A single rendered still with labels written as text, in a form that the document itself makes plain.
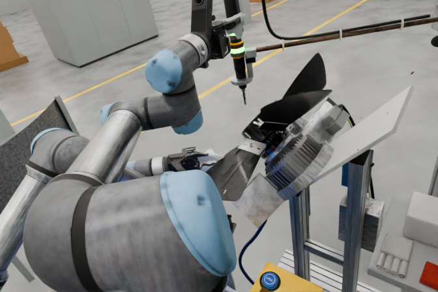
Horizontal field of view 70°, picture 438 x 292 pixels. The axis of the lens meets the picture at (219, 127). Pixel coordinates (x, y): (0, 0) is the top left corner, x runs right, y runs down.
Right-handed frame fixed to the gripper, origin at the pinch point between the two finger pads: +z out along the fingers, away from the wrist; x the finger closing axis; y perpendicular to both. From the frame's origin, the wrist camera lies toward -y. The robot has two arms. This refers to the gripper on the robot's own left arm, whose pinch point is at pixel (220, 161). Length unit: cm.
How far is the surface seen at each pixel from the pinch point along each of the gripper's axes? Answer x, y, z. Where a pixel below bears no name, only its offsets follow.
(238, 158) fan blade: -1.1, -1.7, 6.5
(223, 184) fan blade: 1.0, -12.4, 0.7
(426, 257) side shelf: 34, -22, 61
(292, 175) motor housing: 7.1, -5.1, 23.7
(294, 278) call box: 14.8, -38.7, 16.5
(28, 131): 16, 103, -138
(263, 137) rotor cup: -3.5, 5.9, 16.5
